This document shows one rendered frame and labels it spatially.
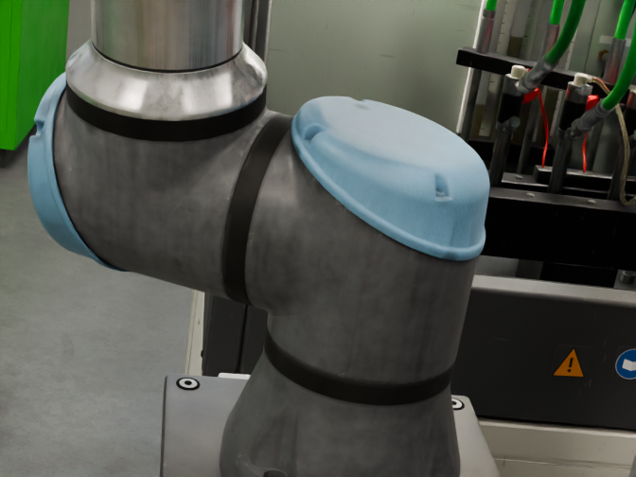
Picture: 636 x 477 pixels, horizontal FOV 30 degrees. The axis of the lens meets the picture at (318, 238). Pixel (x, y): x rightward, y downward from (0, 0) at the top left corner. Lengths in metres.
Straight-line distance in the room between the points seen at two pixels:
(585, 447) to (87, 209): 0.85
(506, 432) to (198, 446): 0.66
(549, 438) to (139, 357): 1.74
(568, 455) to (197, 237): 0.83
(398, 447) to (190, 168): 0.20
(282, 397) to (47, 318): 2.48
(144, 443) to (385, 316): 2.04
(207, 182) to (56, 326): 2.46
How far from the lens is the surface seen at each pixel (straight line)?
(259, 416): 0.71
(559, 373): 1.36
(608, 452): 1.43
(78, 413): 2.76
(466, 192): 0.64
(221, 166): 0.66
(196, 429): 0.79
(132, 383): 2.88
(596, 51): 1.80
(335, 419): 0.68
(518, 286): 1.31
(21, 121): 4.10
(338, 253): 0.64
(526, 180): 1.56
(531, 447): 1.40
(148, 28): 0.64
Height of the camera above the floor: 1.46
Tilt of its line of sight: 23 degrees down
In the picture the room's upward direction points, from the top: 9 degrees clockwise
